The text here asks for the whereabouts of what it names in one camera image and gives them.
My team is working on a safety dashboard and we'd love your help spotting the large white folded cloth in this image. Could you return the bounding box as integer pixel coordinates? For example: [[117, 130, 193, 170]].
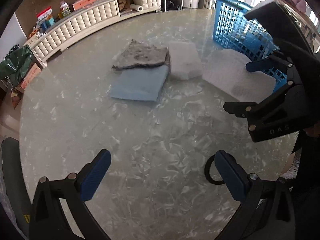
[[202, 49, 276, 103]]

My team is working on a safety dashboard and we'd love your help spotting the blue plastic laundry basket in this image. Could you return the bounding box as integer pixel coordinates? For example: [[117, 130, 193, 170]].
[[213, 0, 287, 91]]

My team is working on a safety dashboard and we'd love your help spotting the small white folded cloth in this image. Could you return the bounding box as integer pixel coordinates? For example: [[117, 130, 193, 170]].
[[168, 41, 203, 80]]

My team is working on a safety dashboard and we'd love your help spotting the light blue folded cloth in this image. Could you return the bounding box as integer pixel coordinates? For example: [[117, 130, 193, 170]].
[[109, 65, 169, 101]]

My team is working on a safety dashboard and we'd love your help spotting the orange cardboard box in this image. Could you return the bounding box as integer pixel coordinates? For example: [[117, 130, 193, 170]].
[[18, 63, 41, 90]]

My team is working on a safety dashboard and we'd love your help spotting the grey rough cloth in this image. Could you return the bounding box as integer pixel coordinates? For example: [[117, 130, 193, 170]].
[[112, 40, 168, 71]]

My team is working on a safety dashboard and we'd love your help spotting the green plastic bag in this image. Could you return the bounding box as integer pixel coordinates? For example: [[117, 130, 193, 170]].
[[1, 44, 33, 83]]

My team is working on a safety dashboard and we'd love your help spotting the cream tufted TV cabinet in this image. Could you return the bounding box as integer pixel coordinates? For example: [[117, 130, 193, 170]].
[[25, 0, 161, 67]]

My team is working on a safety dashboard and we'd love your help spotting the white paper towel roll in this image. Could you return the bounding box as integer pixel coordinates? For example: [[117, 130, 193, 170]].
[[130, 4, 144, 12]]

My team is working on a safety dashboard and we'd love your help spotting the red white box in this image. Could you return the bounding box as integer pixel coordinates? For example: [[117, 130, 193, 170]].
[[37, 7, 53, 22]]

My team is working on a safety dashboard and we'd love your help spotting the pink flat box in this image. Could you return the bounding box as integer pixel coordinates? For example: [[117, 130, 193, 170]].
[[72, 0, 97, 11]]

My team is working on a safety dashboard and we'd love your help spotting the black rubber ring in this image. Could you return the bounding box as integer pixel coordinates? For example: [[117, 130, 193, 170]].
[[203, 154, 227, 186]]

